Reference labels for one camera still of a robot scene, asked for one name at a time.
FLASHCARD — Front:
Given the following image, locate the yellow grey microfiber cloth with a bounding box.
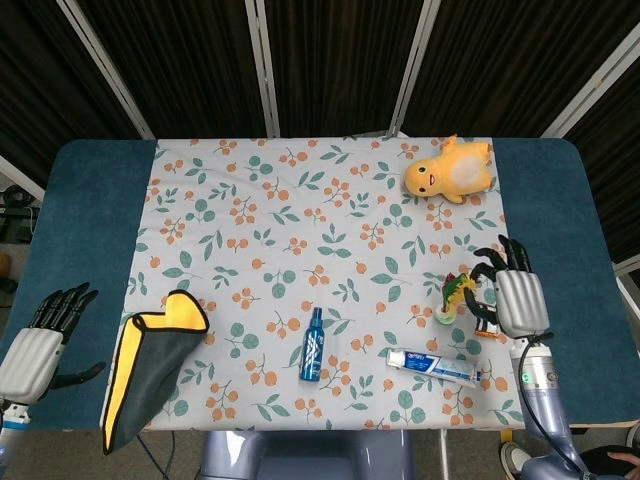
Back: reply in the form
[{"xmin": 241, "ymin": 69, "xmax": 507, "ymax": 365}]
[{"xmin": 101, "ymin": 289, "xmax": 210, "ymax": 456}]

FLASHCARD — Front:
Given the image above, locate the floral patterned tablecloth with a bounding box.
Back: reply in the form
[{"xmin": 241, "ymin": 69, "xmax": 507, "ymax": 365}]
[{"xmin": 99, "ymin": 135, "xmax": 544, "ymax": 432}]

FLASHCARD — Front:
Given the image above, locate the blue spray bottle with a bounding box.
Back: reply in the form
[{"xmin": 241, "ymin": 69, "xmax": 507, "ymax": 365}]
[{"xmin": 298, "ymin": 306, "xmax": 327, "ymax": 385}]

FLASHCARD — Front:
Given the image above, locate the white blue toothpaste tube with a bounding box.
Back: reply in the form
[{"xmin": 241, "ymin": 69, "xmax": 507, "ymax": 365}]
[{"xmin": 385, "ymin": 348, "xmax": 484, "ymax": 390}]

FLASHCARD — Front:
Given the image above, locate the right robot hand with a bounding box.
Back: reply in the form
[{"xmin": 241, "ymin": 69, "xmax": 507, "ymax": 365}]
[{"xmin": 463, "ymin": 234, "xmax": 550, "ymax": 339}]

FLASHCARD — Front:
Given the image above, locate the person's hand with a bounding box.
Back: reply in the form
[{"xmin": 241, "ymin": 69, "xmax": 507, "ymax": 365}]
[{"xmin": 605, "ymin": 450, "xmax": 640, "ymax": 470}]

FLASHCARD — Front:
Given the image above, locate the blue table cover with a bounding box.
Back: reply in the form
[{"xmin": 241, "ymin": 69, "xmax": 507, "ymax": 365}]
[{"xmin": 0, "ymin": 137, "xmax": 640, "ymax": 434}]

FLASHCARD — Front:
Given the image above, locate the folding screen partition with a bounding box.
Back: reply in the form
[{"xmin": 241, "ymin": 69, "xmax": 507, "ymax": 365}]
[{"xmin": 0, "ymin": 0, "xmax": 640, "ymax": 201}]

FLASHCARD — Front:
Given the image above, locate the person's shoe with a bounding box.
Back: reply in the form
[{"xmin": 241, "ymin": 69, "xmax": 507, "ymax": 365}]
[{"xmin": 500, "ymin": 440, "xmax": 530, "ymax": 478}]

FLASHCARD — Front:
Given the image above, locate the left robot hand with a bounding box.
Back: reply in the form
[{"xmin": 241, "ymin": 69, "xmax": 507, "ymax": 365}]
[{"xmin": 0, "ymin": 282, "xmax": 107, "ymax": 405}]

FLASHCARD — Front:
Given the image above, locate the yellow plush duck toy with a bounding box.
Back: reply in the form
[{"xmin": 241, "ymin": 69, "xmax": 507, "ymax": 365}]
[{"xmin": 403, "ymin": 134, "xmax": 497, "ymax": 205}]

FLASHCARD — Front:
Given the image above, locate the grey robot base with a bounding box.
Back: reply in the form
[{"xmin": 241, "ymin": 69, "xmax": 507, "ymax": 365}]
[{"xmin": 198, "ymin": 429, "xmax": 416, "ymax": 480}]

